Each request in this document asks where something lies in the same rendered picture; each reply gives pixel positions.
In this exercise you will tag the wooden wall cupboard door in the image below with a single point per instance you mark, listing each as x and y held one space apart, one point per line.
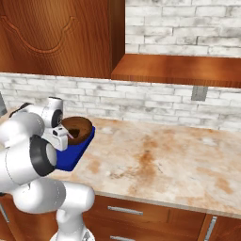
56 34

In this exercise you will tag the wooden wall cupboard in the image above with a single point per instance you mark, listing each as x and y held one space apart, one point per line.
116 31

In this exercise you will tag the wooden base cupboard door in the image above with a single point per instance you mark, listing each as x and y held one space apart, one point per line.
229 230
28 226

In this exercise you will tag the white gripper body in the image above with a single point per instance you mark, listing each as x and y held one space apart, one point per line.
56 142

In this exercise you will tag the wooden wall shelf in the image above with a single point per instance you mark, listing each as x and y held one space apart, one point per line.
179 69

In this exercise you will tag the blue tray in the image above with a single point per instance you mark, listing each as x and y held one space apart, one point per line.
70 157

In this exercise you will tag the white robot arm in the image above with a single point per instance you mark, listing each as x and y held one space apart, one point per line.
22 163

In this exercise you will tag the brown bowl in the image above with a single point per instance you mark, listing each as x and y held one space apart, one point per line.
83 127

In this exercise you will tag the wooden drawer front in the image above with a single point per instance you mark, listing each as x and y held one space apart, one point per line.
150 233
153 208

